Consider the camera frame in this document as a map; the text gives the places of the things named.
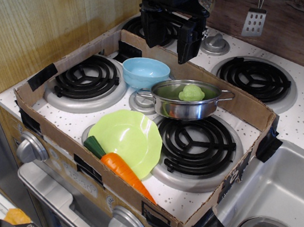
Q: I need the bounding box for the grey back stove knob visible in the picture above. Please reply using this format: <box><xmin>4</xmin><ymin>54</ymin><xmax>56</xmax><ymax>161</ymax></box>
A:
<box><xmin>200</xmin><ymin>33</ymin><xmax>230</xmax><ymax>56</ymax></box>

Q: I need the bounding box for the green toy vegetable piece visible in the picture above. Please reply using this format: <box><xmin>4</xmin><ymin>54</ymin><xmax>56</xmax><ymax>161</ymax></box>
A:
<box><xmin>178</xmin><ymin>84</ymin><xmax>205</xmax><ymax>102</ymax></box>

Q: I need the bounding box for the light green plastic plate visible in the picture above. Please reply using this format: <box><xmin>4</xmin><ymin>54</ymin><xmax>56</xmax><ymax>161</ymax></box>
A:
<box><xmin>88</xmin><ymin>109</ymin><xmax>163</xmax><ymax>180</ymax></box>

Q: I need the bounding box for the grey stove knob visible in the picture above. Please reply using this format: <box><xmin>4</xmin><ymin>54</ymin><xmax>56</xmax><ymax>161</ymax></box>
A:
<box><xmin>200</xmin><ymin>33</ymin><xmax>230</xmax><ymax>56</ymax></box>
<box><xmin>129</xmin><ymin>88</ymin><xmax>156</xmax><ymax>115</ymax></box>

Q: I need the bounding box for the orange object at bottom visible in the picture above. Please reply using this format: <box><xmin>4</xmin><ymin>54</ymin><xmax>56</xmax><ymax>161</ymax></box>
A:
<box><xmin>3</xmin><ymin>208</ymin><xmax>32</xmax><ymax>225</ymax></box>

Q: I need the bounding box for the grey centre stove knob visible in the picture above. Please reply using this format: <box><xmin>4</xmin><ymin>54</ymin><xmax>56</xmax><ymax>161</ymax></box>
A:
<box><xmin>129</xmin><ymin>88</ymin><xmax>156</xmax><ymax>115</ymax></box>

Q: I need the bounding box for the orange toy carrot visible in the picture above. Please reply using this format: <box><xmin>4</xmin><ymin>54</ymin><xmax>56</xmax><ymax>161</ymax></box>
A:
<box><xmin>83</xmin><ymin>136</ymin><xmax>156</xmax><ymax>204</ymax></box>

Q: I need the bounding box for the front right black burner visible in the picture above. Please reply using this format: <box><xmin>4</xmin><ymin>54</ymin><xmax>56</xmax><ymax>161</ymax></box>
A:
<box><xmin>157</xmin><ymin>117</ymin><xmax>237</xmax><ymax>177</ymax></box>

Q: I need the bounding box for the light blue plastic bowl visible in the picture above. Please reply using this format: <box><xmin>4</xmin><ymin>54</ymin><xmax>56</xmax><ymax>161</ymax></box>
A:
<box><xmin>122</xmin><ymin>57</ymin><xmax>171</xmax><ymax>89</ymax></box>

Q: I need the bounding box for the back right black burner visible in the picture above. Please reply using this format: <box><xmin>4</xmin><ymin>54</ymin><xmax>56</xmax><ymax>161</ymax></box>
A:
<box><xmin>216</xmin><ymin>57</ymin><xmax>292</xmax><ymax>103</ymax></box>

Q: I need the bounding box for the brown cardboard fence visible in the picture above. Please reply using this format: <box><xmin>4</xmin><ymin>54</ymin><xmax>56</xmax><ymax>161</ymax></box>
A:
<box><xmin>14</xmin><ymin>30</ymin><xmax>278</xmax><ymax>227</ymax></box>

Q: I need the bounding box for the front left black burner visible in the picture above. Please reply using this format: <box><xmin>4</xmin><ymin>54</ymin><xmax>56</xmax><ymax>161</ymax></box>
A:
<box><xmin>54</xmin><ymin>55</ymin><xmax>120</xmax><ymax>100</ymax></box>

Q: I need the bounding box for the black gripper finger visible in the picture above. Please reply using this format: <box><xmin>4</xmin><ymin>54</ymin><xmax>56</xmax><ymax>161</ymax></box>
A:
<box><xmin>177</xmin><ymin>19</ymin><xmax>203</xmax><ymax>64</ymax></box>
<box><xmin>140</xmin><ymin>5</ymin><xmax>167</xmax><ymax>48</ymax></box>

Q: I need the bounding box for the grey oven door handle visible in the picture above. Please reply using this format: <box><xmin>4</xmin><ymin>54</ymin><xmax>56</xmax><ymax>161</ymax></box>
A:
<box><xmin>18</xmin><ymin>162</ymin><xmax>91</xmax><ymax>227</ymax></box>

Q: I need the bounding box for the left grey oven knob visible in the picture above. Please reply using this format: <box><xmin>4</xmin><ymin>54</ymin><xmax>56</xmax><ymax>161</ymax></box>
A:
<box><xmin>16</xmin><ymin>131</ymin><xmax>49</xmax><ymax>163</ymax></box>

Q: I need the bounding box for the grey toy sink basin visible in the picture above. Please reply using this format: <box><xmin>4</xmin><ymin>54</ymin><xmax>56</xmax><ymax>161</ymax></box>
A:
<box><xmin>217</xmin><ymin>141</ymin><xmax>304</xmax><ymax>227</ymax></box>

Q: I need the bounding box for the small steel pot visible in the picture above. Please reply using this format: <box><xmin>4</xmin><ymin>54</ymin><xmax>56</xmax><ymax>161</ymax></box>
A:
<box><xmin>149</xmin><ymin>79</ymin><xmax>235</xmax><ymax>120</ymax></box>

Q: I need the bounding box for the hanging metal spatula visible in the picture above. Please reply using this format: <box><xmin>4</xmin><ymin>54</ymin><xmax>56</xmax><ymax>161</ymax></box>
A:
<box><xmin>241</xmin><ymin>0</ymin><xmax>267</xmax><ymax>37</ymax></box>

